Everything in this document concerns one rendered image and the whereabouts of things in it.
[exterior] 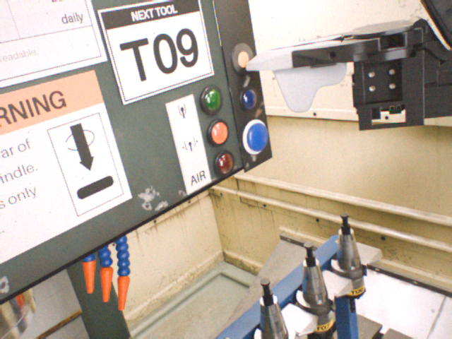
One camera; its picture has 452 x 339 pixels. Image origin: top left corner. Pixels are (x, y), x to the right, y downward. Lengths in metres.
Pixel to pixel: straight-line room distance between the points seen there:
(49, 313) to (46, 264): 0.78
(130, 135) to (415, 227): 1.04
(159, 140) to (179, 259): 1.46
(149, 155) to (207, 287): 1.56
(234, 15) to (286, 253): 1.24
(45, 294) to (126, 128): 0.79
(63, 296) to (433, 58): 0.94
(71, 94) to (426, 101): 0.29
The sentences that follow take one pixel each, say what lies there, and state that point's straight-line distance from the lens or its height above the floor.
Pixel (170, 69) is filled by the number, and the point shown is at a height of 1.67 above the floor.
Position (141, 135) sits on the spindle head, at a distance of 0.34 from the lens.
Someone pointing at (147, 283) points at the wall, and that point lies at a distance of 1.74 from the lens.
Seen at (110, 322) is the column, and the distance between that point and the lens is 1.25.
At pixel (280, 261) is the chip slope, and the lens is 1.55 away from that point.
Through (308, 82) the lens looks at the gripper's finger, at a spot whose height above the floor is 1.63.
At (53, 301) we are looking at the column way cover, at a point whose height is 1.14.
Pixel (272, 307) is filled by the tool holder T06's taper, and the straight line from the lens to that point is 0.64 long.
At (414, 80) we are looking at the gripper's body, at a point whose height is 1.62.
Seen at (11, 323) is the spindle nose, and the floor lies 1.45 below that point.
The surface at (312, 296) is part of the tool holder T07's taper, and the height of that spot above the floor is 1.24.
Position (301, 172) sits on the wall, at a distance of 1.40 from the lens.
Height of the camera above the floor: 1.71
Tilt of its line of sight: 21 degrees down
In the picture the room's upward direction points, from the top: 12 degrees counter-clockwise
